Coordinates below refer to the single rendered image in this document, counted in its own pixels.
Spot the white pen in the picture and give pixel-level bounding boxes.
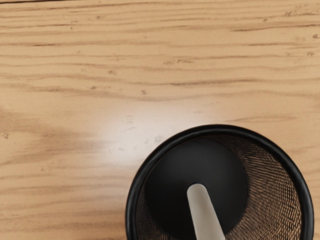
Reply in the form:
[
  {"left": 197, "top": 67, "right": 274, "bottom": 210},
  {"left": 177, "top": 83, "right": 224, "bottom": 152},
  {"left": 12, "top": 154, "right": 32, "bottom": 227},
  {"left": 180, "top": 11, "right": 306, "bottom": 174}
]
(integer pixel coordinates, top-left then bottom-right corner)
[{"left": 186, "top": 183, "right": 227, "bottom": 240}]

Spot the black mesh pen holder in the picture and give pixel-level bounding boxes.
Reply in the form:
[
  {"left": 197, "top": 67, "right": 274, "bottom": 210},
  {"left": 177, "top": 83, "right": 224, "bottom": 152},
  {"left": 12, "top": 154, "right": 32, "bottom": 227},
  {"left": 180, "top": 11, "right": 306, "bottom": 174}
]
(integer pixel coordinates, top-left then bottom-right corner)
[{"left": 125, "top": 124, "right": 315, "bottom": 240}]

